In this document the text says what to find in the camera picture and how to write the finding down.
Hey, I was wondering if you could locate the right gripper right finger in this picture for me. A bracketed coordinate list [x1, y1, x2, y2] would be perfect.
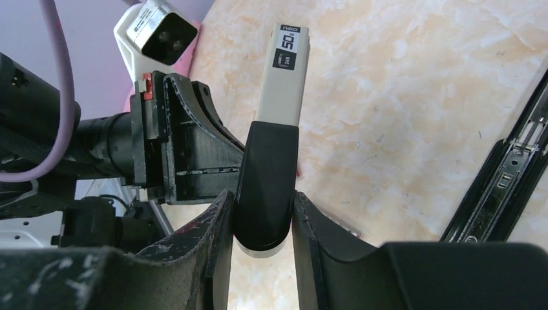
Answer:
[292, 192, 547, 309]

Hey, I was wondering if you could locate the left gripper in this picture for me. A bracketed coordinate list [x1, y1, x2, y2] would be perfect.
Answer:
[130, 71, 244, 205]

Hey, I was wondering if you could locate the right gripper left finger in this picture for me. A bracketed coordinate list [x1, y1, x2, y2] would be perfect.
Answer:
[1, 191, 234, 309]

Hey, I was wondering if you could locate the red white staple box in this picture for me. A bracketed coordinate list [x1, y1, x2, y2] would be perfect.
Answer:
[306, 194, 362, 239]

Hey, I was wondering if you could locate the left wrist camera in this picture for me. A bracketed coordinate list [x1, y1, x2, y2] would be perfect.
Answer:
[113, 1, 198, 82]

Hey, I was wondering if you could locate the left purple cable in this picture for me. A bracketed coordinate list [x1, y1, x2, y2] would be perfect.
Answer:
[0, 0, 76, 184]

